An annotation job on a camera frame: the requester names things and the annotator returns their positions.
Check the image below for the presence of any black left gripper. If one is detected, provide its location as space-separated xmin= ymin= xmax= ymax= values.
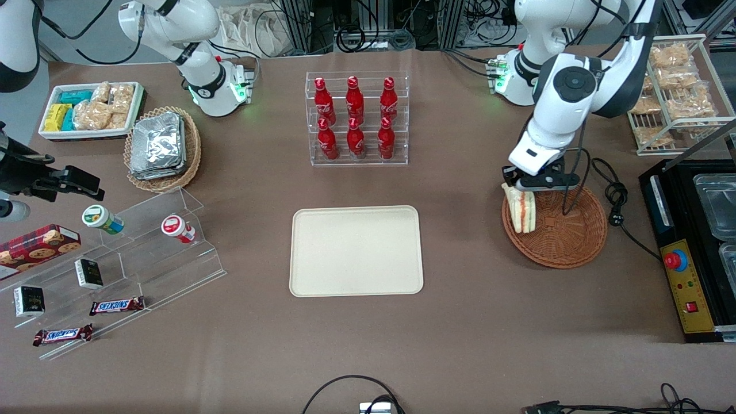
xmin=502 ymin=163 xmax=579 ymax=200

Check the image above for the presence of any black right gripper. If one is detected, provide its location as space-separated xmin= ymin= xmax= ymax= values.
xmin=0 ymin=122 xmax=105 ymax=203

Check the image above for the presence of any triangle sandwich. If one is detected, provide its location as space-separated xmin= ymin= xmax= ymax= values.
xmin=501 ymin=183 xmax=537 ymax=234

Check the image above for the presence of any brown wicker basket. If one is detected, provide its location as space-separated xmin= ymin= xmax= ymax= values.
xmin=501 ymin=185 xmax=608 ymax=270

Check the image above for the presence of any light wicker basket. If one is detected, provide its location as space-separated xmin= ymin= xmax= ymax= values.
xmin=124 ymin=106 xmax=202 ymax=193

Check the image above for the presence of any beige plastic tray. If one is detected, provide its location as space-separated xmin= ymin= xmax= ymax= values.
xmin=289 ymin=205 xmax=424 ymax=298

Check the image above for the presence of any metal tray insert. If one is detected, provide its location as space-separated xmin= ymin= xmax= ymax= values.
xmin=693 ymin=172 xmax=736 ymax=241
xmin=718 ymin=241 xmax=736 ymax=300

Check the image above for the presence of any green sunflower snack cup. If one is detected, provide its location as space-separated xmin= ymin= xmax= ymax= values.
xmin=82 ymin=205 xmax=125 ymax=235

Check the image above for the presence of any white plastic bin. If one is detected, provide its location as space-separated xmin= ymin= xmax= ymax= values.
xmin=38 ymin=82 xmax=145 ymax=141

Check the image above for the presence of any yellow snack pack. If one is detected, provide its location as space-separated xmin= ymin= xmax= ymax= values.
xmin=44 ymin=103 xmax=72 ymax=132

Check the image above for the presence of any red plaid cookie box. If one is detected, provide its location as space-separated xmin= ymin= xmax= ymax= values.
xmin=0 ymin=224 xmax=82 ymax=275

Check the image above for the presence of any black tea box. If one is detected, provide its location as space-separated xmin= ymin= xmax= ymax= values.
xmin=13 ymin=286 xmax=45 ymax=318
xmin=75 ymin=259 xmax=104 ymax=290

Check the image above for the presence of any silver foil pack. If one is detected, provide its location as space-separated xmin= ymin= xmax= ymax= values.
xmin=130 ymin=112 xmax=183 ymax=173
xmin=129 ymin=115 xmax=186 ymax=181

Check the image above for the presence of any red lid snack cup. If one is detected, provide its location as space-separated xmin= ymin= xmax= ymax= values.
xmin=161 ymin=214 xmax=196 ymax=244

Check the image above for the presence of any Snickers chocolate bar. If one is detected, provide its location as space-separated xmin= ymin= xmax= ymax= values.
xmin=89 ymin=296 xmax=145 ymax=316
xmin=33 ymin=324 xmax=94 ymax=347

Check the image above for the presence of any clear acrylic stepped display stand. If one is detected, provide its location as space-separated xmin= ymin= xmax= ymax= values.
xmin=0 ymin=186 xmax=227 ymax=361

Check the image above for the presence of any clear acrylic bottle rack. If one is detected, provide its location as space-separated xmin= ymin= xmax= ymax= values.
xmin=305 ymin=71 xmax=409 ymax=167

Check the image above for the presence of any red cola bottle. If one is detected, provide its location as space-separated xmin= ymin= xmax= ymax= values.
xmin=379 ymin=76 xmax=399 ymax=122
xmin=313 ymin=76 xmax=336 ymax=126
xmin=346 ymin=75 xmax=365 ymax=124
xmin=377 ymin=117 xmax=396 ymax=160
xmin=317 ymin=118 xmax=340 ymax=161
xmin=346 ymin=118 xmax=366 ymax=160

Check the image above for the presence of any black machine with yellow panel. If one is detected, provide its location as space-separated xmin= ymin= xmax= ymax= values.
xmin=638 ymin=158 xmax=736 ymax=344

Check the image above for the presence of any grey metal lever bar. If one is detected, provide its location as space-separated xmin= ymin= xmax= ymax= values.
xmin=661 ymin=118 xmax=736 ymax=173

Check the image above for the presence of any white cloth bag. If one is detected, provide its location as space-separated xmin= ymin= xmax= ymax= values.
xmin=218 ymin=5 xmax=294 ymax=58

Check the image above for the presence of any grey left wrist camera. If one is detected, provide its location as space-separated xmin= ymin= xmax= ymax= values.
xmin=517 ymin=177 xmax=567 ymax=191

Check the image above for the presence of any black power cable with plug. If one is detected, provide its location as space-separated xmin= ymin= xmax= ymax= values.
xmin=591 ymin=157 xmax=662 ymax=260

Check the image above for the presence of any aluminium frame post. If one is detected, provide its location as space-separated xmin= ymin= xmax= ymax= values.
xmin=276 ymin=0 xmax=334 ymax=55
xmin=437 ymin=0 xmax=467 ymax=48

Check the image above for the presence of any white wire rack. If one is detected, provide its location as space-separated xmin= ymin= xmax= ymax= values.
xmin=627 ymin=33 xmax=736 ymax=156

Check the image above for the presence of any black cable with connector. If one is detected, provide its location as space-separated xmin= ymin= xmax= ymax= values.
xmin=523 ymin=382 xmax=736 ymax=414

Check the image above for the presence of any black coiled cable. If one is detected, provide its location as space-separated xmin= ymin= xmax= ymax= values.
xmin=336 ymin=23 xmax=370 ymax=53

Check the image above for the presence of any black looped cable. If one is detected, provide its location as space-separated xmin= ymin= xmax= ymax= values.
xmin=302 ymin=375 xmax=403 ymax=414

